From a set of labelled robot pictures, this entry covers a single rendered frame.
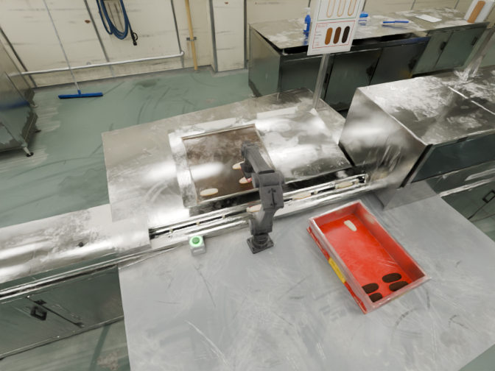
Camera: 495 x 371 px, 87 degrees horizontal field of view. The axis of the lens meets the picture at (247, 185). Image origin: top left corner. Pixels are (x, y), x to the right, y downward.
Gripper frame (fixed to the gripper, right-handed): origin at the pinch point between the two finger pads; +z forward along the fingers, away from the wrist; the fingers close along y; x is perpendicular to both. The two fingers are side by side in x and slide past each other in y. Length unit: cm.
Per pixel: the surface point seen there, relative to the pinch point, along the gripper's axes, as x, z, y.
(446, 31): 386, 48, -154
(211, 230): -29.7, 4.7, 19.8
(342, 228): 35, 5, 46
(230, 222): -18.5, 4.8, 19.5
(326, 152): 58, 4, -2
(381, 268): 38, 2, 72
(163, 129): -32, 24, -80
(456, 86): 123, -36, 10
